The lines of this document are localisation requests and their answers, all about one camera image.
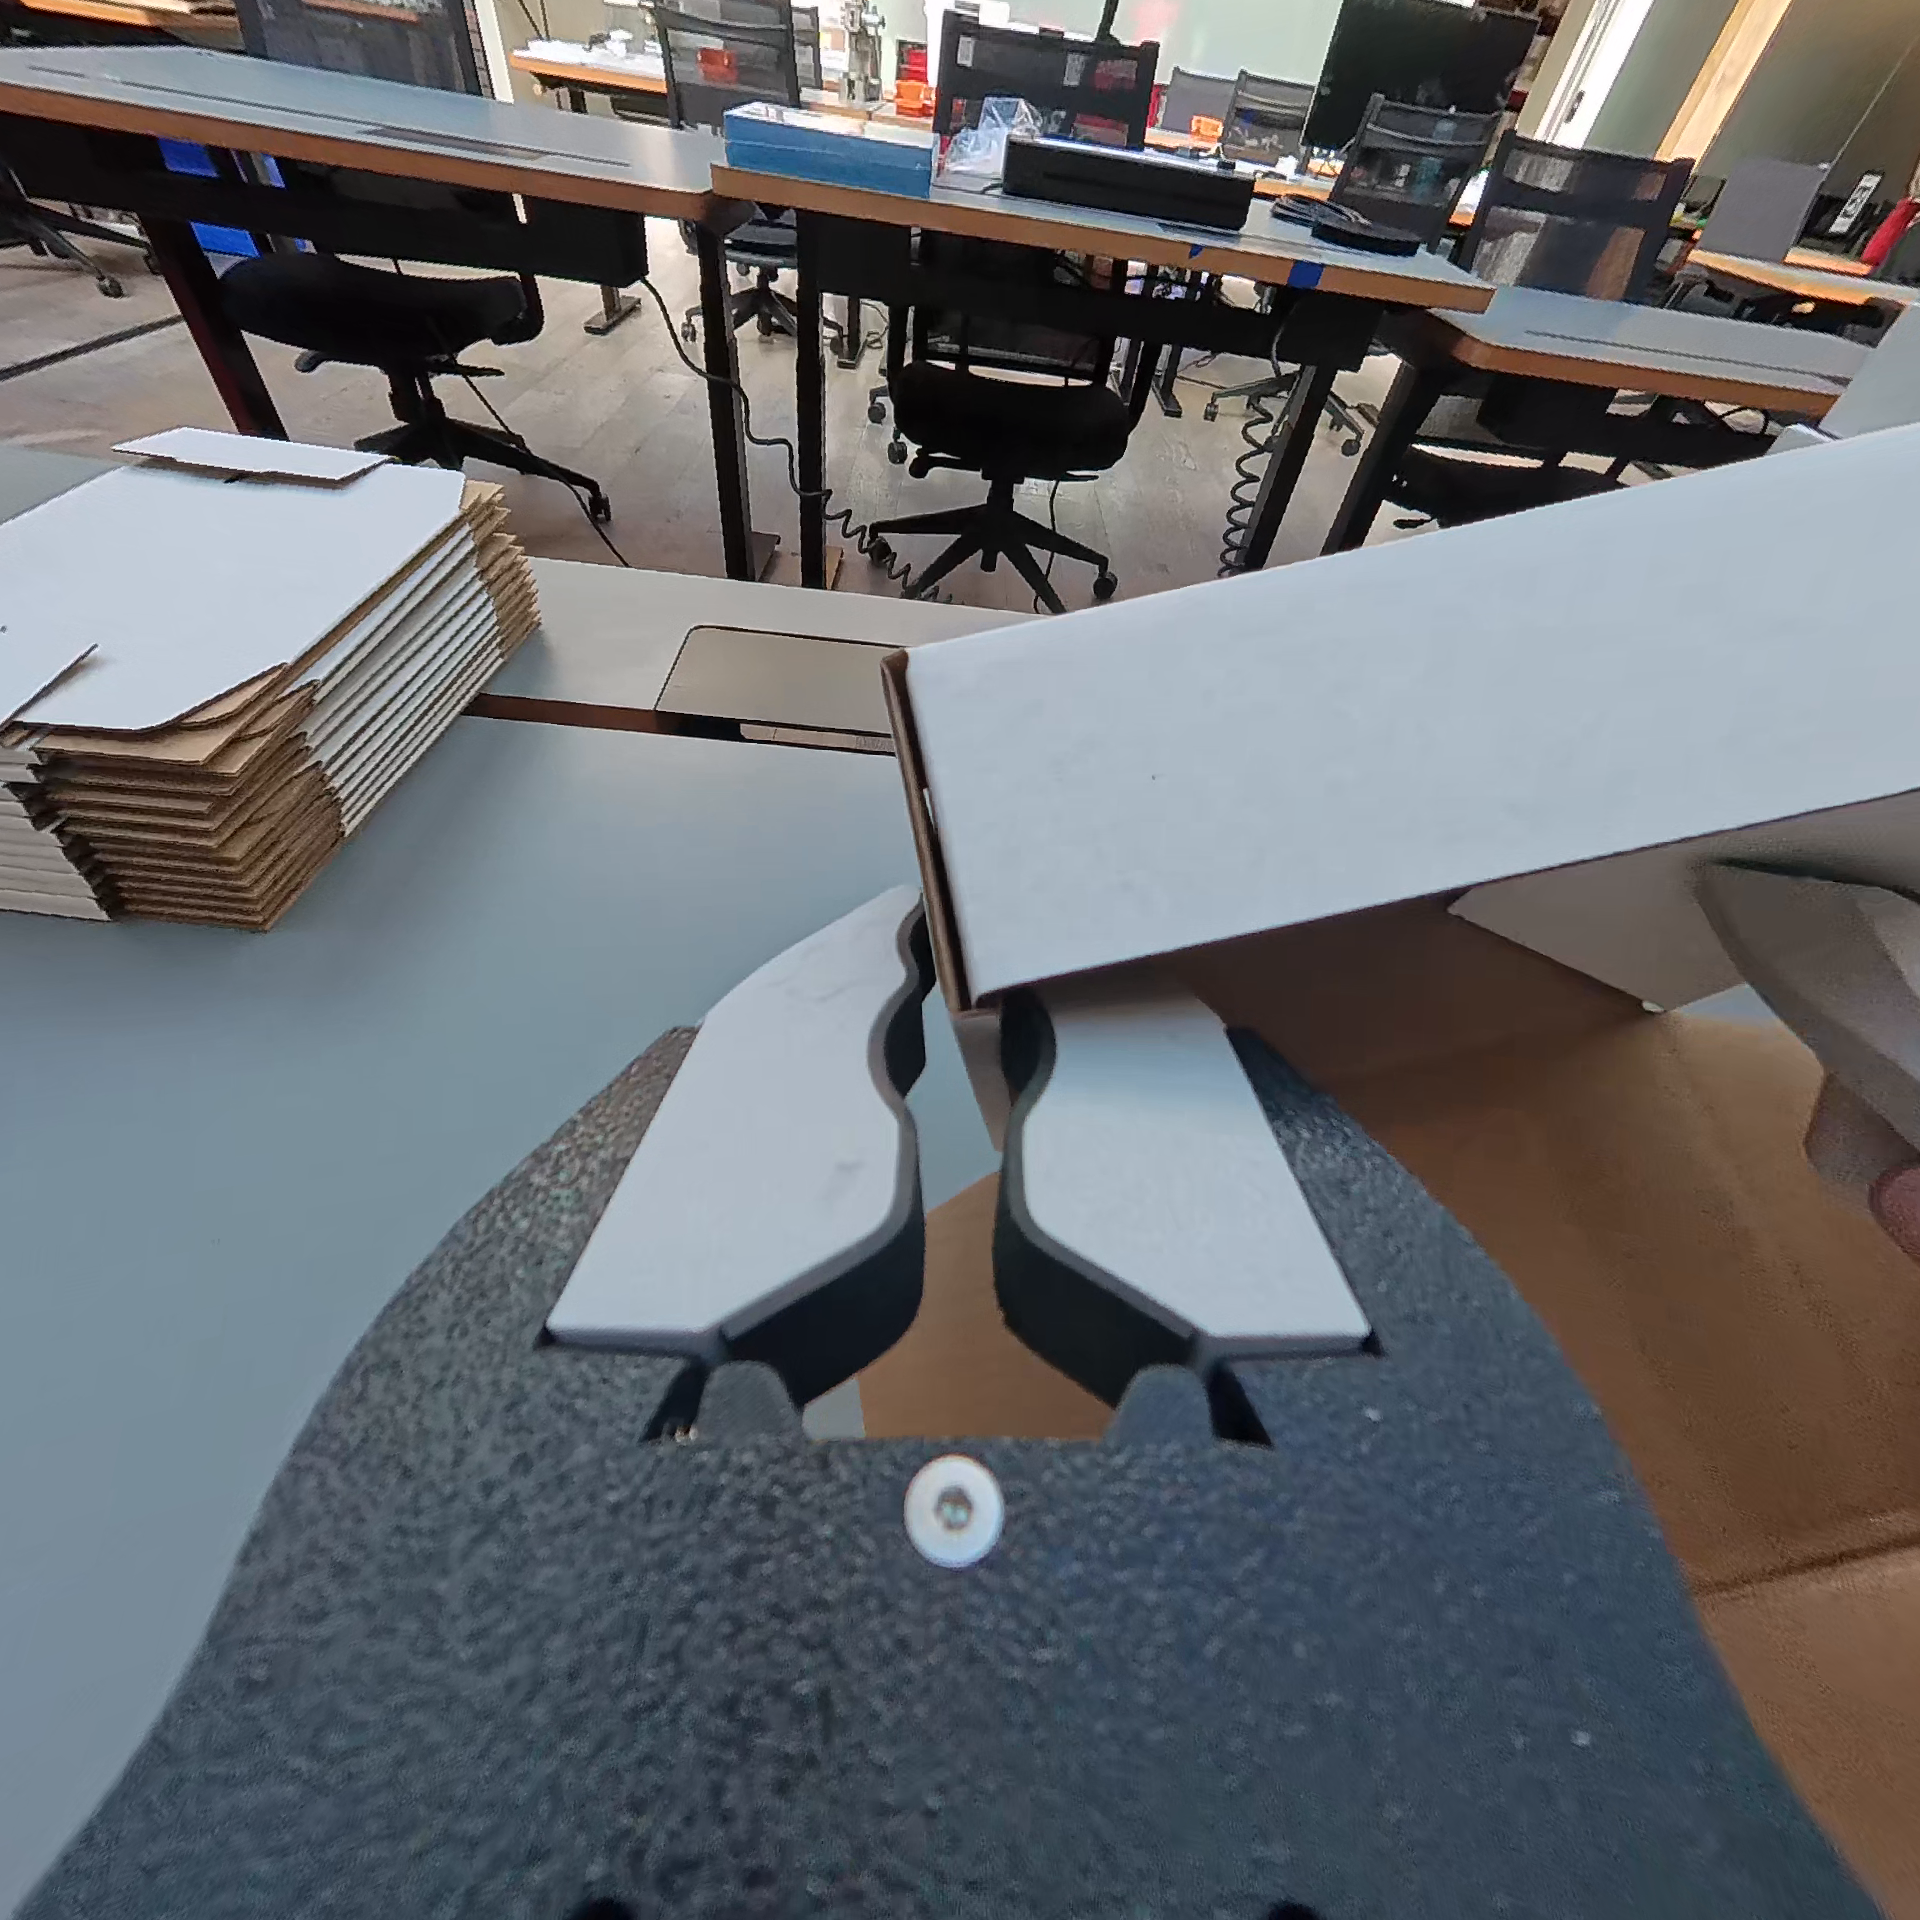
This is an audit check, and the black mesh office chair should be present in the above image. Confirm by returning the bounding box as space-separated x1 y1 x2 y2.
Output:
1332 93 1505 241
1461 131 1698 301
653 0 849 362

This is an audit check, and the grey desk with wooden edge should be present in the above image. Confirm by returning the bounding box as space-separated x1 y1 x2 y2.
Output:
1410 284 1877 558

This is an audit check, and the grey desk with blue tape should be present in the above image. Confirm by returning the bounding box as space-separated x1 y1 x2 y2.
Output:
707 155 1497 587

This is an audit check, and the black monitor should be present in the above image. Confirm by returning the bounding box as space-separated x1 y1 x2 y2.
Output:
1302 0 1542 152

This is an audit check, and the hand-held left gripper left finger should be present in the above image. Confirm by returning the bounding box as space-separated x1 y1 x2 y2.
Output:
544 884 940 1409

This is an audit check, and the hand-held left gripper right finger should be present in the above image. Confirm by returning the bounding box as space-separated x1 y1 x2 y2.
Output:
989 989 1376 1409

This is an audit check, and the black cable bundle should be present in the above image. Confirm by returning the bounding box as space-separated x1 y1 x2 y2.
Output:
1272 193 1422 254

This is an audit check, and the black power cable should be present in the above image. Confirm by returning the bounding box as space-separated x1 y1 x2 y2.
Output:
636 275 901 590

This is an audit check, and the stack of flat cardboard sheets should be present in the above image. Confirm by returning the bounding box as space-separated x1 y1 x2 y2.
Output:
0 426 545 931

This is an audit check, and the long grey desk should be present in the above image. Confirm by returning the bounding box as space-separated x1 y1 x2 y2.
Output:
0 44 752 579

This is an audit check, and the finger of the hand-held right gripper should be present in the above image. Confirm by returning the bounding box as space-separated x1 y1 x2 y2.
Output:
1694 857 1920 1188

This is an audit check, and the black coiled cable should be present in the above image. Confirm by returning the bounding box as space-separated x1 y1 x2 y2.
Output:
1217 396 1279 579

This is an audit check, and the white cardboard box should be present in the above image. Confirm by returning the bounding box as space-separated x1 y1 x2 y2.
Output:
858 300 1920 1920

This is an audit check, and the black flat device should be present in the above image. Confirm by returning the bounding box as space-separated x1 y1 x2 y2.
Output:
1000 131 1255 232

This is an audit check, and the desk cable hatch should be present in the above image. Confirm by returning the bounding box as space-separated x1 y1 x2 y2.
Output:
653 624 901 752

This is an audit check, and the blue flat box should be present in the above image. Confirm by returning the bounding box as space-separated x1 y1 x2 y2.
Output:
721 102 937 198

